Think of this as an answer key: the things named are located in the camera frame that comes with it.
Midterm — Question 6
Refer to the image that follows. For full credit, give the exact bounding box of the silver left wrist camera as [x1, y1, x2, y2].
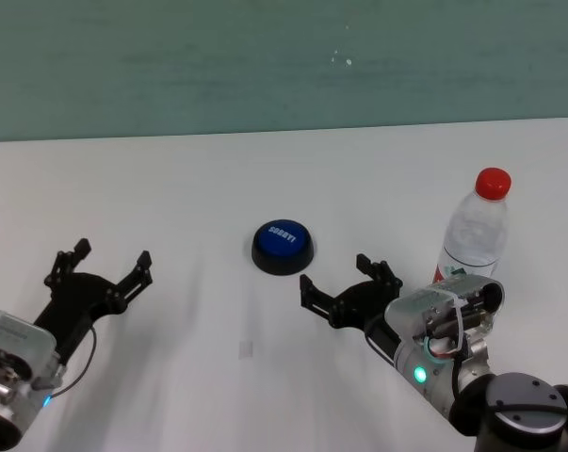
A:
[0, 304, 58, 395]

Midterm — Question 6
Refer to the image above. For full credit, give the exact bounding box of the white zip tie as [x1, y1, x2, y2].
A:
[429, 284, 468, 354]

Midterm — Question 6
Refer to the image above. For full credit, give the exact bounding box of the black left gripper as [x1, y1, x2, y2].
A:
[32, 238, 154, 366]

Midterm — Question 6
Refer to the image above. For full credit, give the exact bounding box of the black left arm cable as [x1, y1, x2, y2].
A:
[50, 325, 98, 402]

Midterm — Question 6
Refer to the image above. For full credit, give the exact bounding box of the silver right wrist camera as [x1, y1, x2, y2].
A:
[385, 276, 505, 363]

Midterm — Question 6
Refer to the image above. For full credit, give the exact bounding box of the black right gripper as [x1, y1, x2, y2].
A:
[299, 253, 404, 354]

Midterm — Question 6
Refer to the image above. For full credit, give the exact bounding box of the blue push button black base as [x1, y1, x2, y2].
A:
[251, 218, 316, 277]

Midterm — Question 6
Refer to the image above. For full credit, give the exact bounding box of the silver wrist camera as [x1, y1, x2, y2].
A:
[385, 276, 505, 363]
[0, 304, 58, 395]

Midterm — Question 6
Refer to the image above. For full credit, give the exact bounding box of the clear water bottle red cap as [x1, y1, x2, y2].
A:
[433, 167, 512, 283]

